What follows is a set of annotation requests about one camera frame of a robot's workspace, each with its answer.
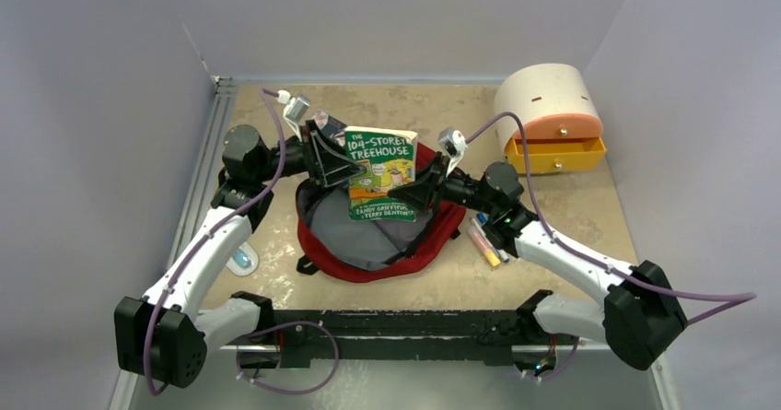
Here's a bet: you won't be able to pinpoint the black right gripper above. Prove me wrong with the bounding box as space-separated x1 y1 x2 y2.
389 151 498 216

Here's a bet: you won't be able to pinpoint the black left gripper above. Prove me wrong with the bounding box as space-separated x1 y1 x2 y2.
254 121 365 187

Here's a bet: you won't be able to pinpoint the green activity book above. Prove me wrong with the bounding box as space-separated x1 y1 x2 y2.
344 126 418 221

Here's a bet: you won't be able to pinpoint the red student backpack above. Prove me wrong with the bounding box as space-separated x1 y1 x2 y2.
295 146 466 283

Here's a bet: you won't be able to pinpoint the floral dark cover book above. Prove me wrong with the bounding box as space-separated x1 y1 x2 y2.
311 111 347 147

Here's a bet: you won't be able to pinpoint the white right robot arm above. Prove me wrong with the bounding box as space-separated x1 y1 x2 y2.
388 156 689 370

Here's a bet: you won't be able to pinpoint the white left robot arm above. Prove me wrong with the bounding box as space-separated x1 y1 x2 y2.
113 121 365 395

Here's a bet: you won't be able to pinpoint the yellow marker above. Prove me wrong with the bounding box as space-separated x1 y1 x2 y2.
467 225 502 269

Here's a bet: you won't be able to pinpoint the white blue marker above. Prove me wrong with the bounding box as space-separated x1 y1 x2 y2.
474 213 510 264

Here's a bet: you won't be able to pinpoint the white blue oval case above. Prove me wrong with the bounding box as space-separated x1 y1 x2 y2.
226 241 259 276

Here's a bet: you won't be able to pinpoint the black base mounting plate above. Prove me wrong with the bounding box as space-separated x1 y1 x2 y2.
231 310 575 369

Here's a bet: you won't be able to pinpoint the cream rounded drawer cabinet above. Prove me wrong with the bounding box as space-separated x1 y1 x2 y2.
493 63 600 119

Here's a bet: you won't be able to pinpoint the orange upper drawer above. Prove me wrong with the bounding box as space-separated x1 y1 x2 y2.
495 113 603 152

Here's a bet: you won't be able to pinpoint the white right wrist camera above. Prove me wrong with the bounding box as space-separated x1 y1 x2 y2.
437 127 468 177

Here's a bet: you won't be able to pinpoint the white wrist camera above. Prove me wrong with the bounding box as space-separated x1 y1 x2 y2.
437 127 468 177
276 89 310 140

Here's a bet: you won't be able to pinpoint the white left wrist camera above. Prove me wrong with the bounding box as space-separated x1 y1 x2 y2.
276 89 310 140

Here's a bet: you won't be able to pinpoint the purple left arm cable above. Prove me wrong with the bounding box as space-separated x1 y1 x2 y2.
142 88 341 397

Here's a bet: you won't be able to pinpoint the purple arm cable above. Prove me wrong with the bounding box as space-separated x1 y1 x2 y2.
463 111 758 382
142 88 341 397

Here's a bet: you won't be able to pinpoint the aluminium frame rails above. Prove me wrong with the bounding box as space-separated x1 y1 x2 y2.
108 76 682 410

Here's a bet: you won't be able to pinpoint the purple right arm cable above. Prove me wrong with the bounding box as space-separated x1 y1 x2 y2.
463 111 758 382

